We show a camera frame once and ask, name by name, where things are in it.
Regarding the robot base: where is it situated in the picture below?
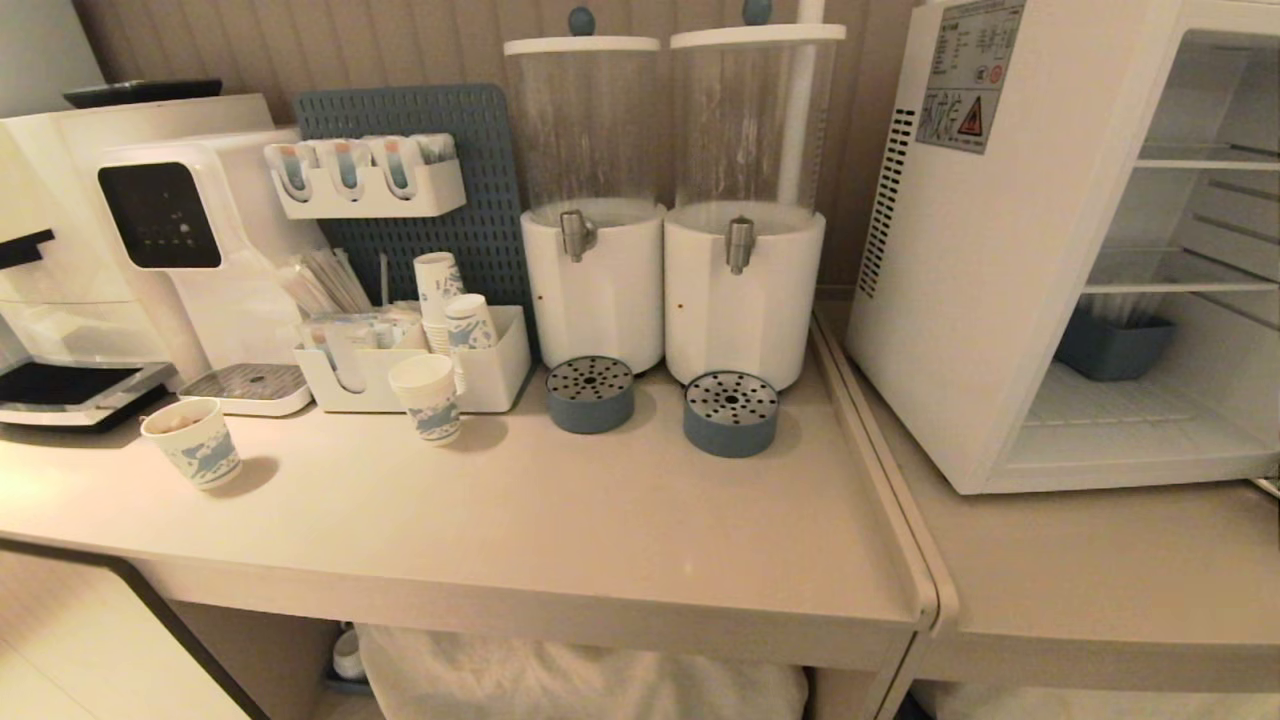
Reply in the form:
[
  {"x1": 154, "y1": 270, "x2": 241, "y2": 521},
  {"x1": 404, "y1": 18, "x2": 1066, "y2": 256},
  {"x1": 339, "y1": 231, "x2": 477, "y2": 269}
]
[{"x1": 0, "y1": 540, "x2": 273, "y2": 720}]

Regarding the white blue paper cup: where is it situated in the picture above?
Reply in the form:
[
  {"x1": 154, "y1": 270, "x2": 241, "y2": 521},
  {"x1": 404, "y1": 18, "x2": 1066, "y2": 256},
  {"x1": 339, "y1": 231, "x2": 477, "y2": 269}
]
[
  {"x1": 388, "y1": 353, "x2": 464, "y2": 447},
  {"x1": 139, "y1": 397, "x2": 243, "y2": 492}
]

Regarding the white mini fridge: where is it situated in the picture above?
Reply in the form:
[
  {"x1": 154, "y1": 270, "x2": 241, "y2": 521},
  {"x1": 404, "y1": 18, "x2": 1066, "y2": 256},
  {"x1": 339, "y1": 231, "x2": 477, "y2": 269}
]
[{"x1": 843, "y1": 0, "x2": 1280, "y2": 496}]

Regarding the round grey drip tray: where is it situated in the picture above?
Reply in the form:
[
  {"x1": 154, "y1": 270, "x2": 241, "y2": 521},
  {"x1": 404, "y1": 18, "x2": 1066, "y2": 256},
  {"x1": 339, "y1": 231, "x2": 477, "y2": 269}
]
[
  {"x1": 545, "y1": 355, "x2": 636, "y2": 435},
  {"x1": 683, "y1": 371, "x2": 780, "y2": 459}
]

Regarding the clear drink dispenser white base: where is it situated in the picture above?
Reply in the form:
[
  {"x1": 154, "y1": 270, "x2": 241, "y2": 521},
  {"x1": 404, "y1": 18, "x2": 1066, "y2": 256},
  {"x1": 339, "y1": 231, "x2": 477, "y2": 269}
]
[
  {"x1": 503, "y1": 6, "x2": 668, "y2": 376},
  {"x1": 664, "y1": 0, "x2": 848, "y2": 392}
]

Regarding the white desktop organizer box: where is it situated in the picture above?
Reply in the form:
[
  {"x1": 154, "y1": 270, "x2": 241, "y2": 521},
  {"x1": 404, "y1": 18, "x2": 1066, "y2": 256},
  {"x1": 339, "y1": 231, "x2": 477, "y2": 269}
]
[{"x1": 293, "y1": 304, "x2": 533, "y2": 415}]

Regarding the blue pegboard panel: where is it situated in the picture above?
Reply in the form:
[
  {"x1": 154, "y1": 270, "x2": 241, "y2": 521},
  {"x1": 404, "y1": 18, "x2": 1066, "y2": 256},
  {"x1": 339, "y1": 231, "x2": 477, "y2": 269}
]
[{"x1": 293, "y1": 84, "x2": 538, "y2": 353}]

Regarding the white vertical pipe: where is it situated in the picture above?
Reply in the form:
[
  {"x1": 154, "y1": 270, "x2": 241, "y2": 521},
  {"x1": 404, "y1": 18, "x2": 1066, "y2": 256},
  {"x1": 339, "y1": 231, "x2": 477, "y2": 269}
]
[{"x1": 778, "y1": 0, "x2": 827, "y2": 209}]

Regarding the white pegboard holder tray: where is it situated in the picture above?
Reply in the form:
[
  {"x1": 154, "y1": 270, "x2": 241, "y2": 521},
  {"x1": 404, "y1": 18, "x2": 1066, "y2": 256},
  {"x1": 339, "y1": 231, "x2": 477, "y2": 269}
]
[{"x1": 263, "y1": 133, "x2": 468, "y2": 221}]

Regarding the wrapped straws bundle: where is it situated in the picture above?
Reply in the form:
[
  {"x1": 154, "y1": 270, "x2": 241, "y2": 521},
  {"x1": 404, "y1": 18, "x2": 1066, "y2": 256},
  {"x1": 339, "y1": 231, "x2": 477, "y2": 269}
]
[{"x1": 277, "y1": 247, "x2": 372, "y2": 317}]

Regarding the white cloth bundle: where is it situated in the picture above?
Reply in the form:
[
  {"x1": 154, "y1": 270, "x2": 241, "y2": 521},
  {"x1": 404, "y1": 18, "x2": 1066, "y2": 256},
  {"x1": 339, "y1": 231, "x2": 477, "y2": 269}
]
[{"x1": 357, "y1": 625, "x2": 809, "y2": 720}]

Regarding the white drip tray metal grate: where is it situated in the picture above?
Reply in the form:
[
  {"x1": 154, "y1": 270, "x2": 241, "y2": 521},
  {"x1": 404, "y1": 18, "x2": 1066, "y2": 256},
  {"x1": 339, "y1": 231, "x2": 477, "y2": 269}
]
[{"x1": 177, "y1": 362, "x2": 314, "y2": 418}]

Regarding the white water dispenser machine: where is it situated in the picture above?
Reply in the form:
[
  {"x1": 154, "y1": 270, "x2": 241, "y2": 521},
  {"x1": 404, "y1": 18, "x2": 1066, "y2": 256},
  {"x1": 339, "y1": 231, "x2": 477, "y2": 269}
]
[{"x1": 96, "y1": 126, "x2": 333, "y2": 418}]

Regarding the grey plastic bin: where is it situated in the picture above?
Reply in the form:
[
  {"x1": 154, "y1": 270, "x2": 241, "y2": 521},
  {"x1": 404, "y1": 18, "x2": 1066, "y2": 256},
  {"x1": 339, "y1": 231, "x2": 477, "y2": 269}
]
[{"x1": 1055, "y1": 308, "x2": 1178, "y2": 383}]

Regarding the white coffee machine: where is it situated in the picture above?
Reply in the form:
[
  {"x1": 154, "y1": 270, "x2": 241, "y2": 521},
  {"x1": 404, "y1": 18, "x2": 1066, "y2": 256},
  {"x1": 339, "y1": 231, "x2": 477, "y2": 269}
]
[{"x1": 0, "y1": 80, "x2": 276, "y2": 433}]

